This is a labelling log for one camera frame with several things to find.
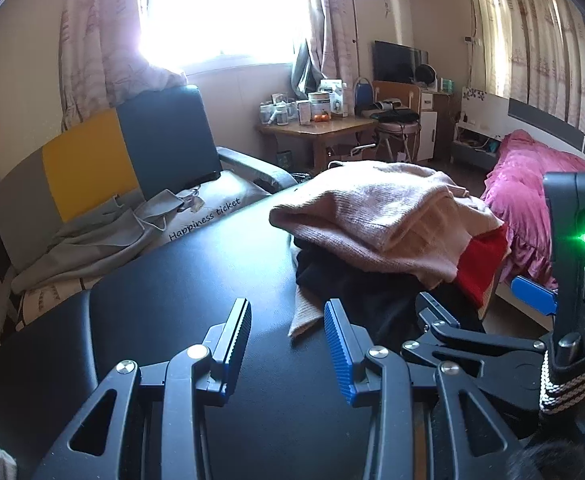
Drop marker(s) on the white tin can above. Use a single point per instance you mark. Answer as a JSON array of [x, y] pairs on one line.
[[319, 104]]

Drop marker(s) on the oranges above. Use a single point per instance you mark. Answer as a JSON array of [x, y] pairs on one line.
[[321, 118]]

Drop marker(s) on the pink bed blanket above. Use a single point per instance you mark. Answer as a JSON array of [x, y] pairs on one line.
[[527, 185]]

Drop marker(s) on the black garment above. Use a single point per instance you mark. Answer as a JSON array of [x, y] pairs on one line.
[[362, 300]]

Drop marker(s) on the wooden chair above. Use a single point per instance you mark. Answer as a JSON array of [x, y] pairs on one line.
[[397, 92]]

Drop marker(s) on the white cabinet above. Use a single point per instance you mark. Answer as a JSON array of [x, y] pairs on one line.
[[428, 125]]

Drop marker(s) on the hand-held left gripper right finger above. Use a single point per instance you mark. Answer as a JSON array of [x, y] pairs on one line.
[[340, 355]]

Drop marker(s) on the green bin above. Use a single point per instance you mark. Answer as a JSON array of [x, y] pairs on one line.
[[284, 160]]

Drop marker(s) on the wooden desk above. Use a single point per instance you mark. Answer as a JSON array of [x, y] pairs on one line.
[[317, 130]]

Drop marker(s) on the pink patterned curtain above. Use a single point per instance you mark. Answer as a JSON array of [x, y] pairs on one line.
[[102, 35], [332, 20]]

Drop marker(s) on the white box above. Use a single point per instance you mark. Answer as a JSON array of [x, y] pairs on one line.
[[336, 100]]

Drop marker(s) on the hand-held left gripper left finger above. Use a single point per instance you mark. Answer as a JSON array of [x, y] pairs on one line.
[[237, 340]]

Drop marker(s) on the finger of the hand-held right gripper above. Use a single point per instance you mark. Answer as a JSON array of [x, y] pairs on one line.
[[535, 296], [437, 320]]

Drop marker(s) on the hanging grey cloth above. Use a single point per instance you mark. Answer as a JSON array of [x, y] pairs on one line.
[[305, 72]]

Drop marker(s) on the metal pole stand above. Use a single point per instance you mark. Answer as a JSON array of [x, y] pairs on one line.
[[356, 35]]

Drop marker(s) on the person's dark fuzzy clothing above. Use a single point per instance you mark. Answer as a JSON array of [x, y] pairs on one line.
[[557, 462]]

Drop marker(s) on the black bag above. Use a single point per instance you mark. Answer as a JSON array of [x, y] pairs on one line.
[[397, 116]]

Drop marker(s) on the cream knit garment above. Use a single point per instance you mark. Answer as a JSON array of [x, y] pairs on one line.
[[305, 317]]

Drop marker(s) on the red garment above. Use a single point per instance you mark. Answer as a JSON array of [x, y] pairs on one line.
[[482, 270]]

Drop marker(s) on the grey yellow teal sofa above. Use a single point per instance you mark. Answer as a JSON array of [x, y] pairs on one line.
[[167, 135]]

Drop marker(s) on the striped beige curtain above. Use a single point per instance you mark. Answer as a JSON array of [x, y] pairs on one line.
[[537, 35]]

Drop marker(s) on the bright window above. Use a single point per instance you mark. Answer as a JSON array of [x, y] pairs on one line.
[[222, 10]]

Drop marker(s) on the white printed seat cushion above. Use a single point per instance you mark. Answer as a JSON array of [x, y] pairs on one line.
[[207, 215]]

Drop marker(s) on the round stool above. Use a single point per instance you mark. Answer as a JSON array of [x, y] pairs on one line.
[[397, 132]]

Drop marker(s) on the dark bed headboard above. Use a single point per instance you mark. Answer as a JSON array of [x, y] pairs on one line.
[[547, 117]]

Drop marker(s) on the black monitor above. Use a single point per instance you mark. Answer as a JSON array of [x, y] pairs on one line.
[[395, 60]]

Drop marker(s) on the black round fan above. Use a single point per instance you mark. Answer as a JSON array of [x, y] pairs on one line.
[[425, 74]]

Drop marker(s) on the pink knit sweater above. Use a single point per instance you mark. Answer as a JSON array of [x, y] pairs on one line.
[[372, 210]]

